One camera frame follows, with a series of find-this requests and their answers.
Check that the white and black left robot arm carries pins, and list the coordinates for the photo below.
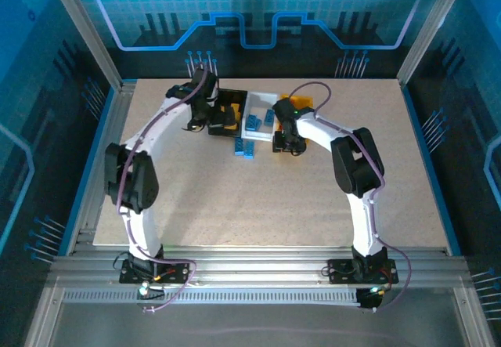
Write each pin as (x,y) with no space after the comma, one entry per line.
(143,229)

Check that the wide aluminium base rail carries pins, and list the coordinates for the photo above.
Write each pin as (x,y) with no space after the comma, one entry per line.
(258,264)

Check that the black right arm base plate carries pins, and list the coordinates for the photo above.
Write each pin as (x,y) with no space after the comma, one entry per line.
(340,274)

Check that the blue table edge strip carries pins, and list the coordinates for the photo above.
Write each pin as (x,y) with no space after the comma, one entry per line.
(96,147)
(428,167)

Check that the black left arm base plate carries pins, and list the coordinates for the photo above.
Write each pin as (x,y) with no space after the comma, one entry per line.
(178,274)

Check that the black plastic container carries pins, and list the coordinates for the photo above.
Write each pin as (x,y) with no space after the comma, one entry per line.
(231,96)

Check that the yellow lego brick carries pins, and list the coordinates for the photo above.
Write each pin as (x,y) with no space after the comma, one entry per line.
(233,127)
(234,108)

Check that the yellow plastic container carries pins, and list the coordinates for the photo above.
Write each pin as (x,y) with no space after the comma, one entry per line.
(301,100)

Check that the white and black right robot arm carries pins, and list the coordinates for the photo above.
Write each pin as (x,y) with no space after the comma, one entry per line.
(362,221)

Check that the aluminium side rail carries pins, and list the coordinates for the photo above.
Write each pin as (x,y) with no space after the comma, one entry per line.
(117,120)

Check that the white plastic container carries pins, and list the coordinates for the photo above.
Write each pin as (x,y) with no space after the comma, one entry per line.
(261,102)

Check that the aluminium frame post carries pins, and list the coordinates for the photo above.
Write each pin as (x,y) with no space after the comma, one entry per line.
(430,30)
(92,37)

